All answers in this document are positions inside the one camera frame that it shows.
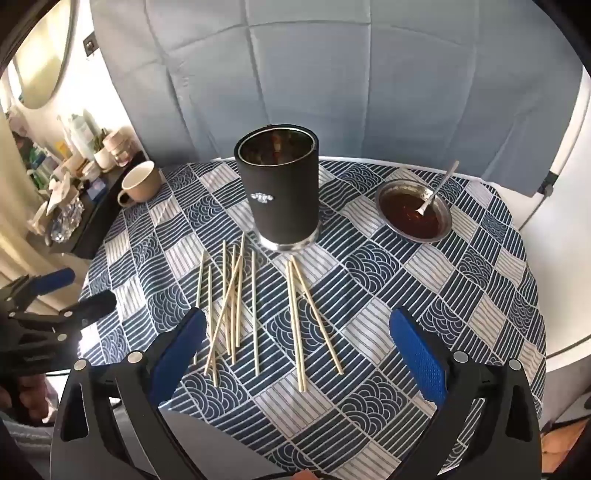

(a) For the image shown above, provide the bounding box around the person's left forearm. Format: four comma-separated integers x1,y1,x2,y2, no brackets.
0,413,52,480

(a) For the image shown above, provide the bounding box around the white spoon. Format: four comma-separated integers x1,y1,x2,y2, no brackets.
416,160,460,217

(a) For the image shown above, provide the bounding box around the metal bowl with brown sauce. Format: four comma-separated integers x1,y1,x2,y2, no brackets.
375,179,451,243

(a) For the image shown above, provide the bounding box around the blue-grey backdrop cloth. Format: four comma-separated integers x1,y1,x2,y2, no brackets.
88,0,588,184

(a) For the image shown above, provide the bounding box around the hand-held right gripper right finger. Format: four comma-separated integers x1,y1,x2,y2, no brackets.
389,306,542,480

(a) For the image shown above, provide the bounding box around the black metal tumbler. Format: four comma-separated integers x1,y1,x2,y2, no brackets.
233,124,320,252

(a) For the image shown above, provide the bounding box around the person's left hand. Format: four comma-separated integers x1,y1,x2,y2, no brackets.
0,373,59,422

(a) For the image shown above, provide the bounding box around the crumpled clear plastic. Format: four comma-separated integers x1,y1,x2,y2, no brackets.
48,198,86,243

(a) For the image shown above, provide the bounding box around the blue white patterned tablecloth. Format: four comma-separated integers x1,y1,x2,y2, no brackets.
78,159,548,480

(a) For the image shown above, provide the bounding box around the oval wall mirror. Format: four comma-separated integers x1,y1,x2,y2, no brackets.
13,0,77,110

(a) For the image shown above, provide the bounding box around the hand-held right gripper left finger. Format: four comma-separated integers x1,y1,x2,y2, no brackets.
50,307,208,480

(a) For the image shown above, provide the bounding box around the set of wooden chopsticks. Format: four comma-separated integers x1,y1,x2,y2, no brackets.
193,233,345,393

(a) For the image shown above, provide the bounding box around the pink ceramic jar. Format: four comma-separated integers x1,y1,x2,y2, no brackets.
104,127,139,167

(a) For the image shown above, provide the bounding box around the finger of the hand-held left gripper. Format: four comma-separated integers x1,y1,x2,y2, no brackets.
0,268,75,318
7,290,118,337

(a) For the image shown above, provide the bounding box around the beige ceramic mug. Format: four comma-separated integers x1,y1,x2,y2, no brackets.
117,161,162,207

